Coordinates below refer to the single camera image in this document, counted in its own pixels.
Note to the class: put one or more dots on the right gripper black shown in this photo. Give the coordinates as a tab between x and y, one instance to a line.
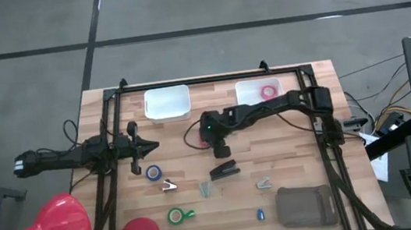
215	127

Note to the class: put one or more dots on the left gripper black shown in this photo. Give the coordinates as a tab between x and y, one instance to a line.
135	147

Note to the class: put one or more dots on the blue tape roll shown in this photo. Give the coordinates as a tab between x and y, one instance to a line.
154	179

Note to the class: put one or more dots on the green tape roll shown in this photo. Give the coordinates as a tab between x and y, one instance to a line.
169	217

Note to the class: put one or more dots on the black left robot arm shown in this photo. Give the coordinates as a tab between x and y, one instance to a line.
57	158

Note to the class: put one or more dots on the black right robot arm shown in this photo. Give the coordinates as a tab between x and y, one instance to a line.
267	107

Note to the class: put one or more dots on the black stapler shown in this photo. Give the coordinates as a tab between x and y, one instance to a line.
224	171

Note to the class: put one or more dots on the white plastic tape bin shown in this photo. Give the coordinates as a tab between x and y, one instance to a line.
249	91

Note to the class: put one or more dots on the red tape roll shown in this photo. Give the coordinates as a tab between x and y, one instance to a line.
263	92

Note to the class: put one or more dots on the small blue staple remover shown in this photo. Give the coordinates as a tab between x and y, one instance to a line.
260	214

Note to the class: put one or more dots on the empty white plastic bin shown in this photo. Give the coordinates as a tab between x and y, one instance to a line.
166	103

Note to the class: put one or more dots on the grey-brown fabric pouch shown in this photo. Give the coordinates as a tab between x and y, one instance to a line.
303	207

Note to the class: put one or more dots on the white paper sheet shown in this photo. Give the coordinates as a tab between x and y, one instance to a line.
380	168

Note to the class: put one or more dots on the black beam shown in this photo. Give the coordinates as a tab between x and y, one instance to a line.
389	141

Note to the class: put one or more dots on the black power adapter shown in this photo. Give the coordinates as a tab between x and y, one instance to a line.
391	123

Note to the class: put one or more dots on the black metal table frame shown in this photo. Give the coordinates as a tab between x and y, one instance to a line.
205	79

